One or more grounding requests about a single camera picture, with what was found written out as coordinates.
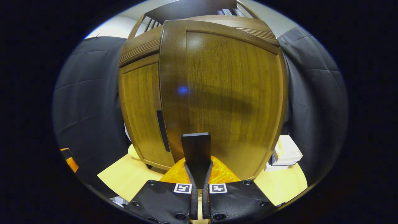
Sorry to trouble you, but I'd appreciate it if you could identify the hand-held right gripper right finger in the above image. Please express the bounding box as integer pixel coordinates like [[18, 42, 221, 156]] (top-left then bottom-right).
[[202, 156, 277, 224]]

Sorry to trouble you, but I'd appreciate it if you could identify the wooden double-door shoe cabinet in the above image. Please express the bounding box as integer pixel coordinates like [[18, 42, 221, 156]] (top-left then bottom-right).
[[118, 0, 288, 190]]

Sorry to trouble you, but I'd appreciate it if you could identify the wooden shoe cabinet door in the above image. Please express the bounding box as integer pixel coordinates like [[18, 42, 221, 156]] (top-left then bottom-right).
[[118, 54, 175, 171], [159, 19, 288, 190]]

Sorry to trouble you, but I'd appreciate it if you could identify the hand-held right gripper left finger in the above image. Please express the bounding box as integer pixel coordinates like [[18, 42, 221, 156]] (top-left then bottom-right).
[[124, 156, 198, 224]]

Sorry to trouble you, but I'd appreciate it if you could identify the pale yellow sponge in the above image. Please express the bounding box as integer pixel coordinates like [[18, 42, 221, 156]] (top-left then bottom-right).
[[128, 144, 140, 160]]

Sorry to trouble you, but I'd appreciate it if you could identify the white box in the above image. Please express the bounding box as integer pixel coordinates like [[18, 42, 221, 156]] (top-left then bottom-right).
[[264, 135, 303, 171]]

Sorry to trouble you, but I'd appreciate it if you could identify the wooden drawer with black knob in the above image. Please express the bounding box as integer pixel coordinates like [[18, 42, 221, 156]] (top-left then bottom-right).
[[119, 15, 280, 68]]

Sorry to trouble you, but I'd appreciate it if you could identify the black backdrop cloth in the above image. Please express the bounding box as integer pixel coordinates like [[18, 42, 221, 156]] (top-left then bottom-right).
[[52, 26, 349, 187]]

